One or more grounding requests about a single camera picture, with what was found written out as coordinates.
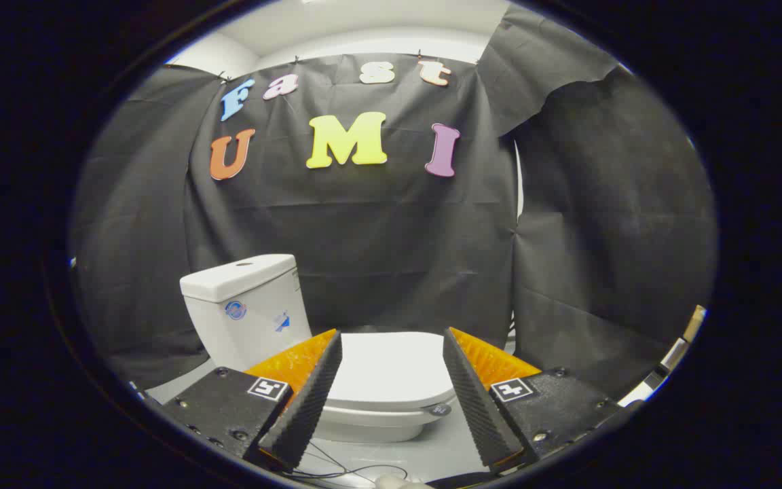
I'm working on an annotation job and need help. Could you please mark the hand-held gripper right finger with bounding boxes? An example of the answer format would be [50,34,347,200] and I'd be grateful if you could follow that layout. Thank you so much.
[443,327,627,475]

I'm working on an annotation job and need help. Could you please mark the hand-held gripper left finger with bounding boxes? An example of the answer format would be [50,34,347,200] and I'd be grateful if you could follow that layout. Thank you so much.
[160,329,343,473]

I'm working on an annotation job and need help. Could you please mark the white toilet lid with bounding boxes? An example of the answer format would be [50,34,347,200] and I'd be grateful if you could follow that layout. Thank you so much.
[327,331,458,412]

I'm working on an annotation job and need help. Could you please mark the white toilet bowl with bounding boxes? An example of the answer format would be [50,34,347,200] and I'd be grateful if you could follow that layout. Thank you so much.
[313,414,434,444]

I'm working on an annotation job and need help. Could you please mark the white toilet seat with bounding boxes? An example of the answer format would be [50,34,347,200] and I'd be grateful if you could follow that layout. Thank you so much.
[323,401,449,429]

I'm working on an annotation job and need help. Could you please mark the white toilet tank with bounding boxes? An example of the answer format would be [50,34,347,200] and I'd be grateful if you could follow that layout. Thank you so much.
[184,268,313,373]

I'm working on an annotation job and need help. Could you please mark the white tank cover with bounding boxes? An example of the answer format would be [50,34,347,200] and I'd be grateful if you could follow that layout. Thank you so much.
[180,254,298,304]

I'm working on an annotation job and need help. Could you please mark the black backdrop cloth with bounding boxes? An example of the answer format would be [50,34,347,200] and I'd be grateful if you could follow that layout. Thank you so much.
[71,3,718,401]

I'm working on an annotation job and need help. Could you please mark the thin black cable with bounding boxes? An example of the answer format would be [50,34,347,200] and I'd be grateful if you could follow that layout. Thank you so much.
[295,440,409,486]

